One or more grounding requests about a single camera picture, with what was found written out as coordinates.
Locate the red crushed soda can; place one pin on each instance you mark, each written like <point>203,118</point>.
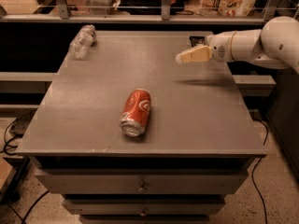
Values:
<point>136,112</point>

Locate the black bag behind glass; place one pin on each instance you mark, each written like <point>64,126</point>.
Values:
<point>149,7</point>

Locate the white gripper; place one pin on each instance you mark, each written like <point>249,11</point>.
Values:
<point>219,48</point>

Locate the clear plastic water bottle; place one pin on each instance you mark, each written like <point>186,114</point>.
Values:
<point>82,42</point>

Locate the grey drawer cabinet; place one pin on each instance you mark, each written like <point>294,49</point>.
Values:
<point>129,136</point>

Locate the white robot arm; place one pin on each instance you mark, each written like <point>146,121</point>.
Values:
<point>275,46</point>

